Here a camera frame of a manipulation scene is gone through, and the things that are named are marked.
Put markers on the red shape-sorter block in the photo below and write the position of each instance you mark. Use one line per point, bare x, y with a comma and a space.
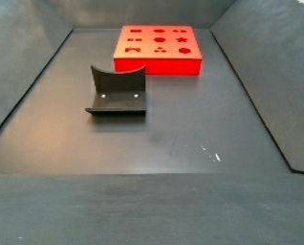
164, 48

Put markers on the black curved holder bracket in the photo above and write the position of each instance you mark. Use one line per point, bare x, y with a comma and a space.
120, 91

